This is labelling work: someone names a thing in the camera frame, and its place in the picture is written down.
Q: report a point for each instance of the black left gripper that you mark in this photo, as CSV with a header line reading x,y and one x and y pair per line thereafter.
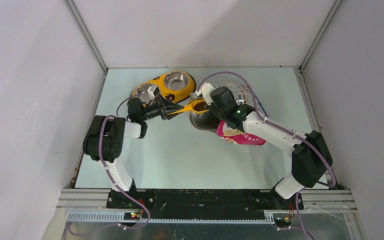
x,y
166,107

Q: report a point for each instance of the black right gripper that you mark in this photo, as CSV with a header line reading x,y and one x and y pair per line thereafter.
x,y
211,108

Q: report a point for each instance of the colourful cat food bag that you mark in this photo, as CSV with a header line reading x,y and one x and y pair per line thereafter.
x,y
230,128

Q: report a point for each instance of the yellow plastic food scoop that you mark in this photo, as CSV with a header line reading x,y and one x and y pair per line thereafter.
x,y
186,108

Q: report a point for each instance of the yellow double pet bowl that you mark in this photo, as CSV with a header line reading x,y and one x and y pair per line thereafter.
x,y
175,86

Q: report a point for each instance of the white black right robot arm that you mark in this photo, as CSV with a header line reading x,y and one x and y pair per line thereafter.
x,y
310,156

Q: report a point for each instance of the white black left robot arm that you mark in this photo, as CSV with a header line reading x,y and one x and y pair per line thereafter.
x,y
104,139

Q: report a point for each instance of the brown pet food kibble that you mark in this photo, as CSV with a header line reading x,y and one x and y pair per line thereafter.
x,y
199,106

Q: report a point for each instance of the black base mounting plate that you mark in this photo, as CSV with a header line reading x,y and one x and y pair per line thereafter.
x,y
248,203

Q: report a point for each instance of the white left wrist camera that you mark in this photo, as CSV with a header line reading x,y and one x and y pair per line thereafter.
x,y
153,91

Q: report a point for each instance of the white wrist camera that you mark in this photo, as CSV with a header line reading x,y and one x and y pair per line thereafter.
x,y
153,91
203,93

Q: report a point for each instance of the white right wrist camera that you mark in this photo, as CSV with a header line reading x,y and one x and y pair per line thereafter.
x,y
203,93

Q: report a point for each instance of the aluminium right corner post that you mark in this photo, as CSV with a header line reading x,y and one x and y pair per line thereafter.
x,y
320,33

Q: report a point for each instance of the aluminium corner post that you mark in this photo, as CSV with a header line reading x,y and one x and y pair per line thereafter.
x,y
86,34
320,33

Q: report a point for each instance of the grey slotted cable duct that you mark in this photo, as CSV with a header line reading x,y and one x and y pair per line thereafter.
x,y
127,217

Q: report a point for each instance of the aluminium left corner post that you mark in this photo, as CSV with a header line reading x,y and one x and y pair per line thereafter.
x,y
86,34

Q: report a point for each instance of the aluminium front frame rail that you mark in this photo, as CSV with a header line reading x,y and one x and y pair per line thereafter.
x,y
332,203

